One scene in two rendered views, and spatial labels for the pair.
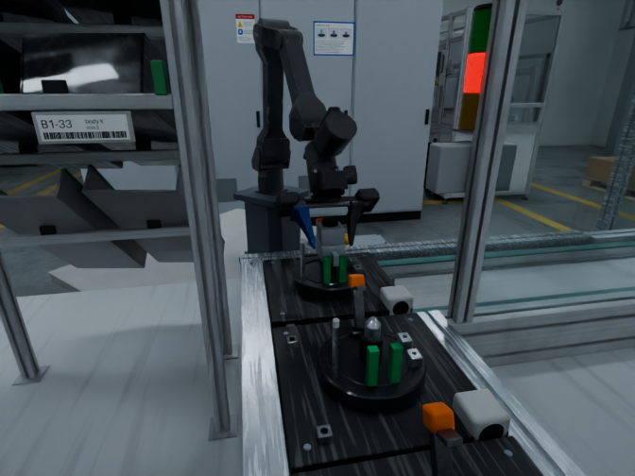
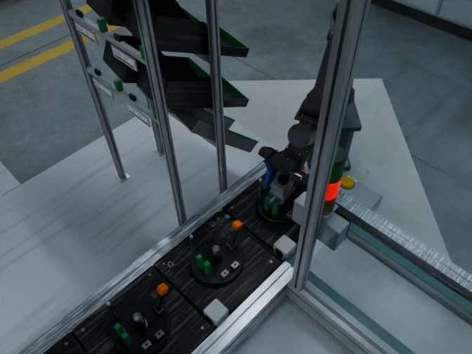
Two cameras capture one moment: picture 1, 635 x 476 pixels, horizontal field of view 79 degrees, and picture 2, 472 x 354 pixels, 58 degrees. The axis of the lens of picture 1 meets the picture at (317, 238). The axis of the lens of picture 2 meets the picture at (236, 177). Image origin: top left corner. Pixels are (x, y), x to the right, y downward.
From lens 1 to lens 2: 0.88 m
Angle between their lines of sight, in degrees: 52
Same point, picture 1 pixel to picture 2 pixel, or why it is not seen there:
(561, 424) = not seen: outside the picture
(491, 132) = (305, 217)
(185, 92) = (161, 123)
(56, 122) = (131, 109)
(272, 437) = (164, 251)
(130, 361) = (191, 172)
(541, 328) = (341, 333)
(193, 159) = (165, 144)
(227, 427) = not seen: hidden behind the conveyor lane
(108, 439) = (155, 201)
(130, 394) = not seen: hidden behind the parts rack
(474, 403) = (213, 307)
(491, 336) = (310, 308)
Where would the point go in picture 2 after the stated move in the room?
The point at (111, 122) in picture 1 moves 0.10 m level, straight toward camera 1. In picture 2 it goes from (143, 118) to (117, 144)
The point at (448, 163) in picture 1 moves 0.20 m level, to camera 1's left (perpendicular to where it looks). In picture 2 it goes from (297, 211) to (244, 156)
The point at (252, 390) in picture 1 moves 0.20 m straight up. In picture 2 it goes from (180, 230) to (171, 185)
